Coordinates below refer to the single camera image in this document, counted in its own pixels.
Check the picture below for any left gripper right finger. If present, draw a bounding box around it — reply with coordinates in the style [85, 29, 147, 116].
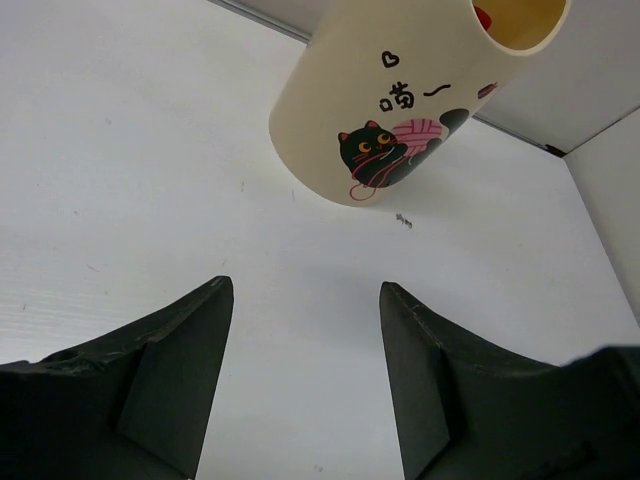
[379, 282, 639, 479]

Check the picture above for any cream panda-ear bin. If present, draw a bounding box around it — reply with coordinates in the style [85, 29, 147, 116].
[269, 0, 570, 206]

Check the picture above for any red label red-cap bottle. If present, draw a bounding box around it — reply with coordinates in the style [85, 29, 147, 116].
[474, 6, 492, 31]

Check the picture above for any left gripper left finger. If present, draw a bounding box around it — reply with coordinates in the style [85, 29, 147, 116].
[1, 276, 233, 479]

